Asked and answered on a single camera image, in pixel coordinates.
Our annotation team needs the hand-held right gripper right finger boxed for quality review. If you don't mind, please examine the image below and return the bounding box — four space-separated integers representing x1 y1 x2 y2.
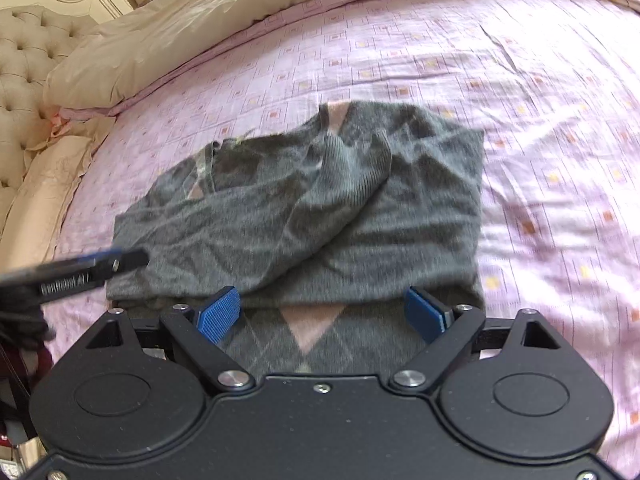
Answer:
390 286 564 394

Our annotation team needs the grey argyle sweater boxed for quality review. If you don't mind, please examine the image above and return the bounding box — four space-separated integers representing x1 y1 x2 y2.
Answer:
106 100 486 377

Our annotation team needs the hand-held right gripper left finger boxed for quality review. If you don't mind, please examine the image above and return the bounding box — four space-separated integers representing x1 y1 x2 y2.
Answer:
85 285 256 394

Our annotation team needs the person's left hand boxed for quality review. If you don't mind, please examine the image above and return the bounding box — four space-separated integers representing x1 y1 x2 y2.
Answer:
0 302 57 352

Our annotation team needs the orange pink cloth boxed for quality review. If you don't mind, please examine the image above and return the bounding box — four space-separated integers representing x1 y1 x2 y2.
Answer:
49 106 117 138

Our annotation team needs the beige duvet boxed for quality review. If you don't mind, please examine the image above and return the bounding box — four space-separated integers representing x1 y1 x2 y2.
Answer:
42 0 640 111

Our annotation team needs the beige tufted headboard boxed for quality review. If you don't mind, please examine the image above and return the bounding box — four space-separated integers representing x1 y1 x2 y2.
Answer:
0 0 134 221

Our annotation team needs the beige pillow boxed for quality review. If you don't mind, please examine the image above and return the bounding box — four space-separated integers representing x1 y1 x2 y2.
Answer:
0 134 97 261

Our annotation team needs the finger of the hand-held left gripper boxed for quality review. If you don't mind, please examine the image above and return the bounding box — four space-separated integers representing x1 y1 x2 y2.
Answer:
0 248 151 312

